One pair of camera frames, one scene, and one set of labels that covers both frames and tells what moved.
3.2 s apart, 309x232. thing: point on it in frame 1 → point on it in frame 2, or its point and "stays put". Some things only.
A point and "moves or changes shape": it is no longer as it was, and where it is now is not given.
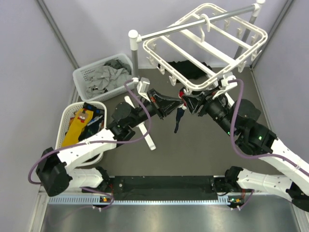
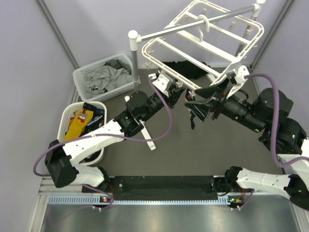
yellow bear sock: [77, 123] stays put
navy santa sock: [180, 112] → [190, 96]
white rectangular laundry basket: [104, 79] stays put
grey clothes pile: [114, 74] stays put
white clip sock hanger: [203, 47] moves or changes shape
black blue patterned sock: [97, 121] stays put
